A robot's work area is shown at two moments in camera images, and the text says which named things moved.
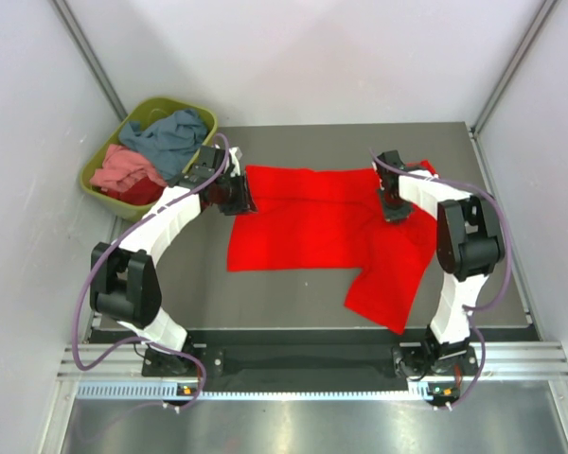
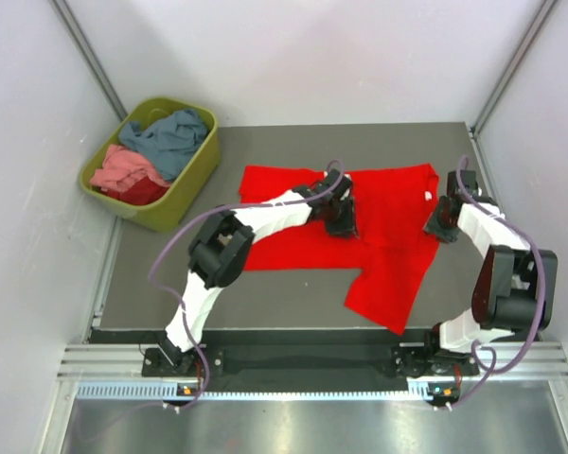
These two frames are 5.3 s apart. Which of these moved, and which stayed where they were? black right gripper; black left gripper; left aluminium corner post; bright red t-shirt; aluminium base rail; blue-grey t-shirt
Moved: black left gripper; black right gripper
Stayed: left aluminium corner post; aluminium base rail; blue-grey t-shirt; bright red t-shirt
